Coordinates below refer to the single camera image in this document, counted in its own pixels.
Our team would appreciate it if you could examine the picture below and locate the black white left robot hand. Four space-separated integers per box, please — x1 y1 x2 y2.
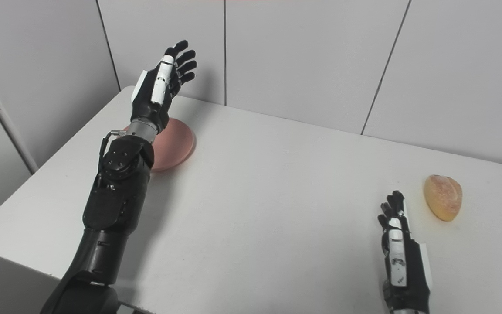
130 40 198 133

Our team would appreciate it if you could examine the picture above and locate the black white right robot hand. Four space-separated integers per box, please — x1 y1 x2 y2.
377 191 433 314

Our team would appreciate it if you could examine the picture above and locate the pink round plate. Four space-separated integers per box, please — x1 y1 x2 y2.
122 118 196 172

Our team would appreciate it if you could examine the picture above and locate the golden bread roll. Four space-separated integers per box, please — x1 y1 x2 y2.
424 174 463 222

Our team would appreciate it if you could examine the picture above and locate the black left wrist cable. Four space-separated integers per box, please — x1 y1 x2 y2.
98 130 127 175

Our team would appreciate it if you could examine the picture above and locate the white partition frame post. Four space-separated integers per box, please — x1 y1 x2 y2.
0 51 39 175

